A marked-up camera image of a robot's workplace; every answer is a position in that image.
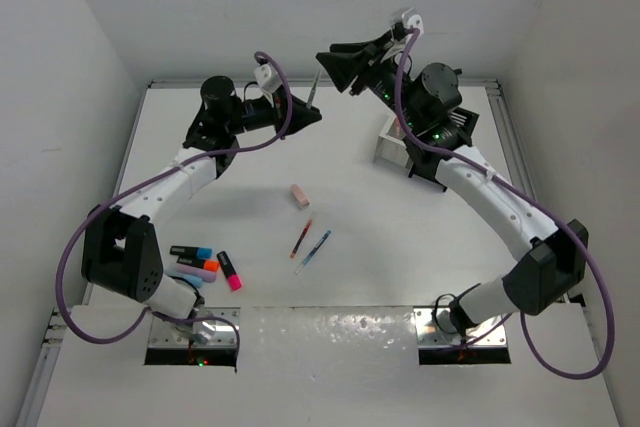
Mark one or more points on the blue capped highlighter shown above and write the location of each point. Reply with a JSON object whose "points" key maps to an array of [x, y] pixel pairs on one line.
{"points": [[191, 252]]}

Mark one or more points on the red ink pen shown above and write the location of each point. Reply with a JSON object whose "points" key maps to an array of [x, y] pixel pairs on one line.
{"points": [[301, 238]]}

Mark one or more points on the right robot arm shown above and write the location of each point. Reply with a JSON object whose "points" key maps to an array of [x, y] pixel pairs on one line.
{"points": [[548, 255]]}

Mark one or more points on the pink highlighter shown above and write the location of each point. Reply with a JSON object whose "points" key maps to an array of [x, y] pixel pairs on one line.
{"points": [[229, 271]]}

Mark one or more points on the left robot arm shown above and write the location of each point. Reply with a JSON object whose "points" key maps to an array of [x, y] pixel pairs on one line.
{"points": [[121, 251]]}

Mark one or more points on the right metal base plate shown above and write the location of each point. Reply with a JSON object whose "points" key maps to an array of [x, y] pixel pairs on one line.
{"points": [[490, 333]]}

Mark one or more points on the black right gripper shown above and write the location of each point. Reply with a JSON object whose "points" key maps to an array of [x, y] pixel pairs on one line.
{"points": [[347, 60]]}

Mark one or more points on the black slotted organizer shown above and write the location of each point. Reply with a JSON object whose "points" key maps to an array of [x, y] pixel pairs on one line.
{"points": [[452, 131]]}

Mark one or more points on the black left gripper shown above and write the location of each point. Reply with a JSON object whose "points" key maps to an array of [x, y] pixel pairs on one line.
{"points": [[303, 116]]}

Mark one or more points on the orange capped highlighter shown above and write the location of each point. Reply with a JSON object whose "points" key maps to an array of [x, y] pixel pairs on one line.
{"points": [[203, 264]]}

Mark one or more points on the metal base plate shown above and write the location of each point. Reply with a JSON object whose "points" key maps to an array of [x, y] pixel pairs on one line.
{"points": [[490, 333], [220, 330]]}

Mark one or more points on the pink eraser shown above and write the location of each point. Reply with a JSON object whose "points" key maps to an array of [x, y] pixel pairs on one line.
{"points": [[299, 197]]}

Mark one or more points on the white slotted organizer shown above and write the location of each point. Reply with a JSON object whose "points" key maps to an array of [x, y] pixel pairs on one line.
{"points": [[390, 146]]}

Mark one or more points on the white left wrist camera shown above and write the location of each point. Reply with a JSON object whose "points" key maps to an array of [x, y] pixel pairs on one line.
{"points": [[267, 78]]}

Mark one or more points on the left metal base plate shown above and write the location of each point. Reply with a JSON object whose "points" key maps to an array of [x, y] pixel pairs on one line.
{"points": [[220, 330]]}

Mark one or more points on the blue ink pen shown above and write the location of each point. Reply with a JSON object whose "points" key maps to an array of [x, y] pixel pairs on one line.
{"points": [[313, 252]]}

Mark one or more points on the green pen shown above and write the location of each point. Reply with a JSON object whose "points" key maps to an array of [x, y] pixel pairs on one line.
{"points": [[314, 86]]}

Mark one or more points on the purple highlighter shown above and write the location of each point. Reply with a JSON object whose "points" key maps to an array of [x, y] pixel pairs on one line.
{"points": [[204, 275]]}

